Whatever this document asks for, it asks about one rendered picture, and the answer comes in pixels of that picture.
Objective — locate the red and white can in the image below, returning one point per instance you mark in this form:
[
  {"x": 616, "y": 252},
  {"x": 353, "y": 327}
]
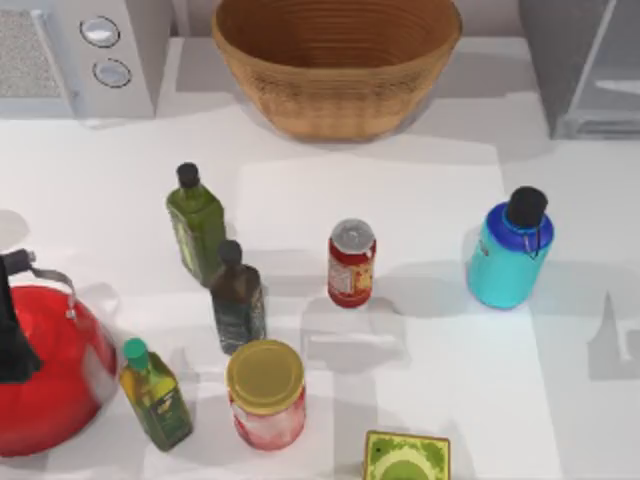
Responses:
[{"x": 351, "y": 270}]

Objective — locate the dark olive bottle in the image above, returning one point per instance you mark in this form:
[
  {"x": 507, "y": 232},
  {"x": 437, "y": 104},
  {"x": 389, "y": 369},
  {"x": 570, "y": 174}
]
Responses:
[{"x": 239, "y": 305}]

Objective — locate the green bottle with black cap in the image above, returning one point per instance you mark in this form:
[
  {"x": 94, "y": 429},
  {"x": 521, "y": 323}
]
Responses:
[{"x": 197, "y": 225}]

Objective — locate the woven brown basket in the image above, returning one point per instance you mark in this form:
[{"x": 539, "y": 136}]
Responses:
[{"x": 335, "y": 95}]

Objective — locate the red jar with gold lid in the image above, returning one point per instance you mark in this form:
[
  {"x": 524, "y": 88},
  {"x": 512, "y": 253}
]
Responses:
[{"x": 267, "y": 395}]

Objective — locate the blue bottle with black cap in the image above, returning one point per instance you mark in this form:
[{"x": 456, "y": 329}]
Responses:
[{"x": 507, "y": 260}]

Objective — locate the yellow-green bottle with green cap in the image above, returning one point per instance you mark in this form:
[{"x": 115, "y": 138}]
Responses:
[{"x": 157, "y": 400}]

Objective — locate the green square coaster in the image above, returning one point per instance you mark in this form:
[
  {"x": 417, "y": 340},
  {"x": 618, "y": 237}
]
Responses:
[{"x": 407, "y": 457}]

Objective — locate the pale microwave oven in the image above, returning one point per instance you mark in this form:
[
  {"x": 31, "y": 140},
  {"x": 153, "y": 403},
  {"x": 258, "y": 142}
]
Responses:
[{"x": 145, "y": 60}]

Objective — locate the round microwave knob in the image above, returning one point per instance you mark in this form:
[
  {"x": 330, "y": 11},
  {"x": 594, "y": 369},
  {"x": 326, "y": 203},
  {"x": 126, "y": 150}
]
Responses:
[
  {"x": 99, "y": 31},
  {"x": 112, "y": 72}
]

